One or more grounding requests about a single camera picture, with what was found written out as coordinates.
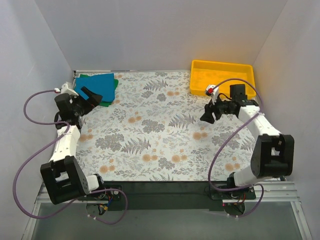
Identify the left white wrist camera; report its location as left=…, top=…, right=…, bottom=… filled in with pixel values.
left=54, top=82, right=79, bottom=96

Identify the aluminium frame rail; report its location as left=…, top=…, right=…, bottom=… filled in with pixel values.
left=35, top=181, right=301, bottom=204

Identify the folded green t shirt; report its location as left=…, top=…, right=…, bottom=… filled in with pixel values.
left=79, top=73, right=119, bottom=108

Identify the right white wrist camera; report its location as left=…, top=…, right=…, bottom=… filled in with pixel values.
left=205, top=84, right=220, bottom=104

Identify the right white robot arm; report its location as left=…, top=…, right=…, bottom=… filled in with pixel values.
left=200, top=84, right=295, bottom=199

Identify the blue t shirt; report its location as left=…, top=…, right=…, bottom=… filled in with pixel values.
left=74, top=73, right=116, bottom=103

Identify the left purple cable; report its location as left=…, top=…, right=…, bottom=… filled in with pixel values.
left=12, top=89, right=129, bottom=225

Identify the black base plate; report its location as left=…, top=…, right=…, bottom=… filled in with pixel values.
left=77, top=181, right=257, bottom=212

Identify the floral table mat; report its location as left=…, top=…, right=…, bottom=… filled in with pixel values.
left=76, top=71, right=255, bottom=181

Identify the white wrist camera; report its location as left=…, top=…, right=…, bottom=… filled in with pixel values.
left=205, top=84, right=220, bottom=104
left=54, top=82, right=79, bottom=96

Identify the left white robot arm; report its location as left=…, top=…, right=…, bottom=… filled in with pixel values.
left=40, top=82, right=107, bottom=205

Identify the yellow plastic tray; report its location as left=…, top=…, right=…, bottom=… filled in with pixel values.
left=189, top=59, right=255, bottom=96

